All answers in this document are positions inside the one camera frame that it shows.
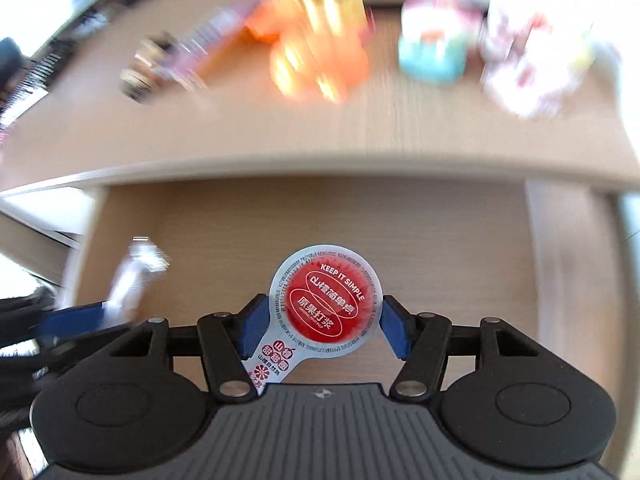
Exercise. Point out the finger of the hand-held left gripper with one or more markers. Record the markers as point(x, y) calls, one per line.
point(75, 321)

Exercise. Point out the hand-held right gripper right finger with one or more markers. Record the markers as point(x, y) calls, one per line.
point(395, 330)

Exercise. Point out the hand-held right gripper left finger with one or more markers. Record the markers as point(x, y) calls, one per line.
point(252, 327)

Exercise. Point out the jelly cup with red lid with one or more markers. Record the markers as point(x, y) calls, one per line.
point(325, 305)

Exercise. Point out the wooden drawer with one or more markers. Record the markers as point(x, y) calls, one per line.
point(450, 240)

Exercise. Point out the teal and white toy dessert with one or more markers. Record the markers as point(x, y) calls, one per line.
point(432, 45)

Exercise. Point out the purple snack packet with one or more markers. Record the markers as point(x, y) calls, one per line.
point(195, 52)

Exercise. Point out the orange snack packet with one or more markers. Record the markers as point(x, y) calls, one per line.
point(320, 45)

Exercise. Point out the white and pink snack packet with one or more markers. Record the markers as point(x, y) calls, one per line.
point(540, 60)

